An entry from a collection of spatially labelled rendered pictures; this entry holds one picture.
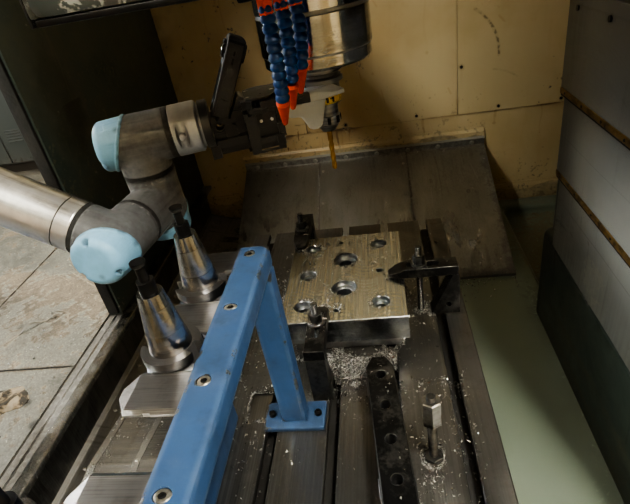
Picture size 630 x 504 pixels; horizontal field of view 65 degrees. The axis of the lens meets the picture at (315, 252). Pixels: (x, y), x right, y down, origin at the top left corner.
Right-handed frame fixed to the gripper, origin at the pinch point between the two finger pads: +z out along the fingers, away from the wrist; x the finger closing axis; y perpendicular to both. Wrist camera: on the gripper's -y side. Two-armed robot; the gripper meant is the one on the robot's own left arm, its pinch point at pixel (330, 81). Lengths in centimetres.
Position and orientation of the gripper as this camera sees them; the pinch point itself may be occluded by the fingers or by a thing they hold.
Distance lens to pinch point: 78.1
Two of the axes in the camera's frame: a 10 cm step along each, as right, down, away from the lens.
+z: 9.7, -2.4, 0.8
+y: 1.6, 8.3, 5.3
